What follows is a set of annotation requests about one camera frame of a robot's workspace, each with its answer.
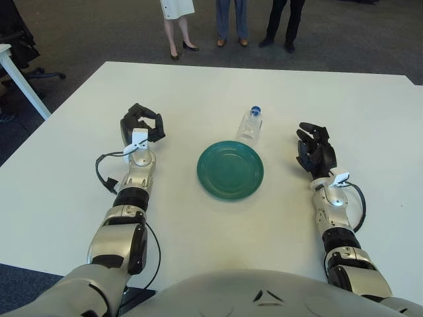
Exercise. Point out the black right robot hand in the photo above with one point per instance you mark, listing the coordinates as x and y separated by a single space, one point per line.
320 155

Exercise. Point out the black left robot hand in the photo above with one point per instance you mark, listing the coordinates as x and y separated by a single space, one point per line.
127 128

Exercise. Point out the clear bottle with blue cap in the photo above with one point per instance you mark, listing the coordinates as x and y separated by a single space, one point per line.
249 127

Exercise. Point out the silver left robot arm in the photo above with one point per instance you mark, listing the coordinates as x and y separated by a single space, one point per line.
138 175

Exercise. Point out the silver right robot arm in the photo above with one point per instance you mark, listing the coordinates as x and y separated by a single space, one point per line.
333 201

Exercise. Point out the green round plate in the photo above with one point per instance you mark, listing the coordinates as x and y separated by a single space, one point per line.
230 170

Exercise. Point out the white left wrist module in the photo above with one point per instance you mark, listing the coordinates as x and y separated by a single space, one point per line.
140 137

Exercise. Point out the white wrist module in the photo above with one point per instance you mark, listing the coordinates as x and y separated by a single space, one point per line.
340 176
140 137

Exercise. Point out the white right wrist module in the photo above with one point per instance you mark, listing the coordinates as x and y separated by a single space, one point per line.
340 176

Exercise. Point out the white side table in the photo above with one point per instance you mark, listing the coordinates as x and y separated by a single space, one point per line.
20 81

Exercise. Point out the person in white skirt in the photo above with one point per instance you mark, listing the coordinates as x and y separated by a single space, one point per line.
176 10

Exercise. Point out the black office chair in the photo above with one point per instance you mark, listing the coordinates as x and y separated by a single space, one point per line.
18 39

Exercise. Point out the person in black trousers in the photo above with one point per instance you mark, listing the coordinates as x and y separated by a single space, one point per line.
281 16

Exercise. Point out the person in blue jeans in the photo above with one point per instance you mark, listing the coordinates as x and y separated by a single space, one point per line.
228 16

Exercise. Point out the grey robot torso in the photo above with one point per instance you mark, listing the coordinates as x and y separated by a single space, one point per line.
257 294

